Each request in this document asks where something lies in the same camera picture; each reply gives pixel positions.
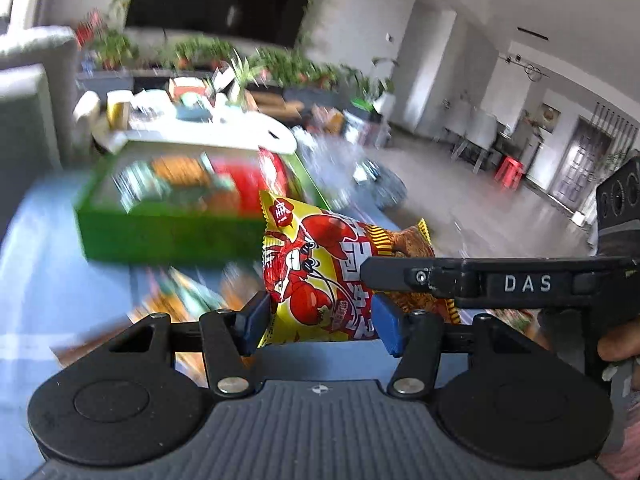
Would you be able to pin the black wall television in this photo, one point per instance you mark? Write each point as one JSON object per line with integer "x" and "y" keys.
{"x": 220, "y": 0}

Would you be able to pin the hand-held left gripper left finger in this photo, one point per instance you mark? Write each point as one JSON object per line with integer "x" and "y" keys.
{"x": 252, "y": 322}

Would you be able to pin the person's right hand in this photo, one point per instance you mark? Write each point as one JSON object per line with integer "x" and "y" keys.
{"x": 622, "y": 342}

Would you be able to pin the glass mug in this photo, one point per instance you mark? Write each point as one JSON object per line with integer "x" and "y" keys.
{"x": 327, "y": 175}

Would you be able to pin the spider plant in green vase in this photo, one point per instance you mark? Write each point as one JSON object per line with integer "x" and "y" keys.
{"x": 245, "y": 77}

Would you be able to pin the green cardboard box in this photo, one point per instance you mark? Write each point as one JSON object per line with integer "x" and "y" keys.
{"x": 165, "y": 237}

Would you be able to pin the tall plant in white pot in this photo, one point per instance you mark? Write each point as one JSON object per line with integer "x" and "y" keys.
{"x": 380, "y": 87}

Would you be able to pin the green snack bag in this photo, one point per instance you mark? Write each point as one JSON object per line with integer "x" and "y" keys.
{"x": 145, "y": 182}

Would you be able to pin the yellow can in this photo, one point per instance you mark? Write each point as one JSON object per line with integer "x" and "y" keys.
{"x": 119, "y": 110}

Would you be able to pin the red plastic stool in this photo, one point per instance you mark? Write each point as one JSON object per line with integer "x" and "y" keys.
{"x": 510, "y": 172}

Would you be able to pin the white round table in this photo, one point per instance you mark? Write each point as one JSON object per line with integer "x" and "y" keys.
{"x": 240, "y": 132}

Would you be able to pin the grey armchair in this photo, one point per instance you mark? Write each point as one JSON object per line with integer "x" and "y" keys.
{"x": 30, "y": 110}

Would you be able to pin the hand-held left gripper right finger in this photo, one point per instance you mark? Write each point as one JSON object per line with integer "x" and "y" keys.
{"x": 389, "y": 325}

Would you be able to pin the red flower plant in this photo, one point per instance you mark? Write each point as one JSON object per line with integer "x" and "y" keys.
{"x": 87, "y": 30}

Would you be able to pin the red chip bag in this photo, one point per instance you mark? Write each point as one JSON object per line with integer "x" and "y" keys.
{"x": 245, "y": 182}

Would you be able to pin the clear storage bin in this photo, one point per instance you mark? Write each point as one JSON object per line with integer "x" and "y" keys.
{"x": 367, "y": 130}

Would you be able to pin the row of potted plants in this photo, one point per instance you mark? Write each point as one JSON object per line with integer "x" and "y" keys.
{"x": 300, "y": 70}

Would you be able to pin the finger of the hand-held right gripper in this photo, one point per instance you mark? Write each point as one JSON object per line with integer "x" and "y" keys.
{"x": 525, "y": 282}

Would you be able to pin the dark television cabinet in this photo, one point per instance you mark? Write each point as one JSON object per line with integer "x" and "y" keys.
{"x": 150, "y": 80}

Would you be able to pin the potted green plant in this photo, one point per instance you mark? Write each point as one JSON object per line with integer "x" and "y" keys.
{"x": 115, "y": 50}
{"x": 200, "y": 52}

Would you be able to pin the dark entrance door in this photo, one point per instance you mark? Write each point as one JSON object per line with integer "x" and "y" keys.
{"x": 585, "y": 165}

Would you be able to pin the white dining chair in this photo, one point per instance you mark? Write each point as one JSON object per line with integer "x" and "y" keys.
{"x": 475, "y": 130}

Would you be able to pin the red and yellow crayfish snack bag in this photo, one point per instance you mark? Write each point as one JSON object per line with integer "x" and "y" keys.
{"x": 310, "y": 260}

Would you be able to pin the dark round table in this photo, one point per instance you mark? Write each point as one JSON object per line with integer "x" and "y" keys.
{"x": 385, "y": 187}

